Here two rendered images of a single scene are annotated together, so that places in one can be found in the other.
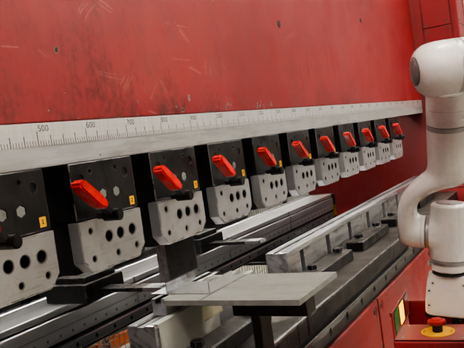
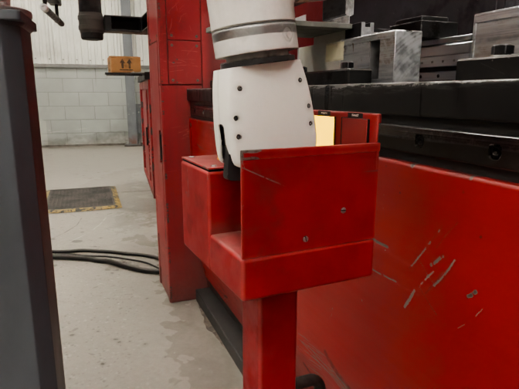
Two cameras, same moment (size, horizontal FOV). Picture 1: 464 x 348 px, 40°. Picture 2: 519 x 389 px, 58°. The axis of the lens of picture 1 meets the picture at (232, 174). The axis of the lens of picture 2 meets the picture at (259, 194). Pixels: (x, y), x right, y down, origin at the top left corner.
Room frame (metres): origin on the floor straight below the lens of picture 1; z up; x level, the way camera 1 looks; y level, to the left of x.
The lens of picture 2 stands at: (1.78, -0.84, 0.86)
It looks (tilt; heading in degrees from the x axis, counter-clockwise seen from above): 12 degrees down; 129
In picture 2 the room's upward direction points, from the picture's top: straight up
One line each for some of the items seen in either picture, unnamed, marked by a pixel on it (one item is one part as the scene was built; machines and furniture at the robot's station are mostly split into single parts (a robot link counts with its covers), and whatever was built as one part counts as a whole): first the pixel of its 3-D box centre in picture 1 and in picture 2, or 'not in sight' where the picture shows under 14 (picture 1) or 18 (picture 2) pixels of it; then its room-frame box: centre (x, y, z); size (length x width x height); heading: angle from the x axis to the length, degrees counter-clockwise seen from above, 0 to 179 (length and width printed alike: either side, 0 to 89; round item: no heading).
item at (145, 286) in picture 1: (112, 283); (397, 28); (1.29, 0.27, 1.01); 0.26 x 0.12 x 0.05; 61
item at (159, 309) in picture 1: (188, 291); (341, 35); (1.23, 0.12, 0.99); 0.20 x 0.03 x 0.03; 151
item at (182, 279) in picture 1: (177, 261); (337, 5); (1.21, 0.13, 1.05); 0.10 x 0.02 x 0.10; 151
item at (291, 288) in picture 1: (250, 288); (276, 28); (1.14, 0.00, 1.00); 0.26 x 0.18 x 0.01; 61
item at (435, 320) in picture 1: (437, 326); not in sight; (1.40, -0.40, 0.79); 0.04 x 0.04 x 0.04
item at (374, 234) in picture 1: (369, 237); not in sight; (2.06, -0.41, 0.89); 0.30 x 0.05 x 0.03; 151
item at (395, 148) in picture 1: (386, 139); not in sight; (2.59, -0.64, 1.18); 0.15 x 0.09 x 0.17; 151
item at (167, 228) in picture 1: (161, 195); not in sight; (1.19, 0.14, 1.18); 0.15 x 0.09 x 0.17; 151
